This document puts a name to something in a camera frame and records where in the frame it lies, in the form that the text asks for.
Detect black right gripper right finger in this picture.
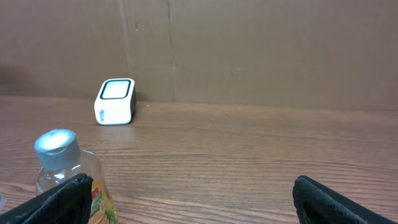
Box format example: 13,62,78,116
292,175,396,224

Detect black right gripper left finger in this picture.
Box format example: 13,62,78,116
1,173,93,224

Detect teal white carton pack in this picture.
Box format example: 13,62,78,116
0,194,6,211

